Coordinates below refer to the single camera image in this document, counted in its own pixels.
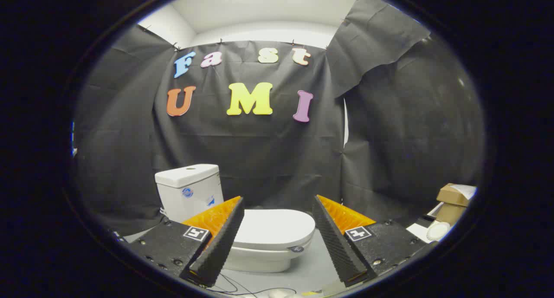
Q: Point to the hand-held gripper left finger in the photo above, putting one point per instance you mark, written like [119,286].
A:
[220,246]

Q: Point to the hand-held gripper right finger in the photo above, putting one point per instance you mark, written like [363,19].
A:
[337,246]

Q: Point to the white toilet lid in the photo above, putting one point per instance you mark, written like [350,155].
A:
[272,226]

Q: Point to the white toilet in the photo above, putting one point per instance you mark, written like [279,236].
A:
[190,202]

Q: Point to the white toilet tank cover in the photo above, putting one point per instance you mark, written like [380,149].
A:
[186,175]

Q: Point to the yellow tape strip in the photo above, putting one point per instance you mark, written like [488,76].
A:
[309,293]

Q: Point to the white flat panel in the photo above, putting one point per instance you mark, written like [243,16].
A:
[417,232]

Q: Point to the black backdrop cloth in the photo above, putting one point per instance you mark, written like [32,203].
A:
[268,159]

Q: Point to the white round roll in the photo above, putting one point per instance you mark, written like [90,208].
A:
[438,231]

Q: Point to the brown cardboard box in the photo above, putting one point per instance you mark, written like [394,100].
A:
[450,196]

